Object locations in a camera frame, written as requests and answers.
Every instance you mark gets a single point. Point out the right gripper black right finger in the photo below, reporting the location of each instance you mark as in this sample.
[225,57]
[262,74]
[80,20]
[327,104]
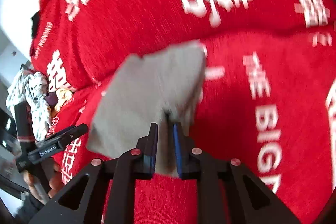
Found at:
[228,191]

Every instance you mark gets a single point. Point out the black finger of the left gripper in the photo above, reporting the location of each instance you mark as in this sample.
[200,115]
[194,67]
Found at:
[69,134]

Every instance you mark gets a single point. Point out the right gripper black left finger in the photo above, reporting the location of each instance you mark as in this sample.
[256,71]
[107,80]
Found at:
[104,191]

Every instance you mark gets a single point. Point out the grey knit sweater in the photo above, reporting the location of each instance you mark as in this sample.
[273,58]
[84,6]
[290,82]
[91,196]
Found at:
[155,88]

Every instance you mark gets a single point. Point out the person's left hand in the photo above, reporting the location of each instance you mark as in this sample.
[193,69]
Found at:
[55,183]

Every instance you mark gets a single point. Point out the dark purple garment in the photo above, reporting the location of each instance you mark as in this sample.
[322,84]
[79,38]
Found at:
[52,99]

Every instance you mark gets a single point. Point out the orange garment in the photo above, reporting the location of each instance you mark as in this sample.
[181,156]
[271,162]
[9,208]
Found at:
[63,95]

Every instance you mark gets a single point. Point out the light blue floral quilt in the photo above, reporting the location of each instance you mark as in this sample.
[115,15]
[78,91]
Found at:
[32,88]

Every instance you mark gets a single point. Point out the red wedding blanket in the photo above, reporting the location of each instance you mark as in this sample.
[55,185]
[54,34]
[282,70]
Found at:
[270,102]

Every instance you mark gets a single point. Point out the red wedding pillow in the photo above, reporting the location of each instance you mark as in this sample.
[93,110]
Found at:
[80,42]

